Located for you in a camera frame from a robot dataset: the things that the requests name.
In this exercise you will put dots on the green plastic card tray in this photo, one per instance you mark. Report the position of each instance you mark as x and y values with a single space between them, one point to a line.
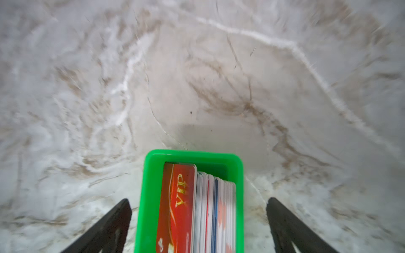
225 166

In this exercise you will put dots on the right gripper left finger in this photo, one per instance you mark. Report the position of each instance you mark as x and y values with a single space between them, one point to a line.
108 235

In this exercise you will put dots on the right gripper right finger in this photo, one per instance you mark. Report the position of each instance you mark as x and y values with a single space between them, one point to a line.
290 233

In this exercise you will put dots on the red VIP card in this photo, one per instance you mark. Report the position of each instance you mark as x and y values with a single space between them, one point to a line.
175 231

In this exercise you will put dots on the stack of cards in tray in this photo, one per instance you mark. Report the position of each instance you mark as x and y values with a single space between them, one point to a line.
214 217

